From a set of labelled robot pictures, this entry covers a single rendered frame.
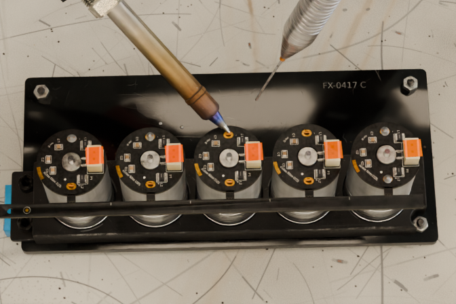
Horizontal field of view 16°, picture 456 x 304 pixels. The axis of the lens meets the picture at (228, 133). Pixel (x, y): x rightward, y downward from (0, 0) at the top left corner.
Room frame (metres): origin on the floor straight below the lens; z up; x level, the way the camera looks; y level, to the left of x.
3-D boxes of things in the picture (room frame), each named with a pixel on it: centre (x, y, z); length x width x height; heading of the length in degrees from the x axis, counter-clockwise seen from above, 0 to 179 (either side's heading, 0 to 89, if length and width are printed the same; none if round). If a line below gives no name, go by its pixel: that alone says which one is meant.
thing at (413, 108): (0.20, 0.00, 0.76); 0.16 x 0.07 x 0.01; 91
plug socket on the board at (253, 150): (0.18, -0.01, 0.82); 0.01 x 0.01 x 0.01; 1
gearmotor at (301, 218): (0.18, -0.03, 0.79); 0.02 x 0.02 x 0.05
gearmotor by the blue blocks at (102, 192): (0.18, 0.06, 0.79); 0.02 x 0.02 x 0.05
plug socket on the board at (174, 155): (0.18, 0.02, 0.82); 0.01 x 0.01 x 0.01; 1
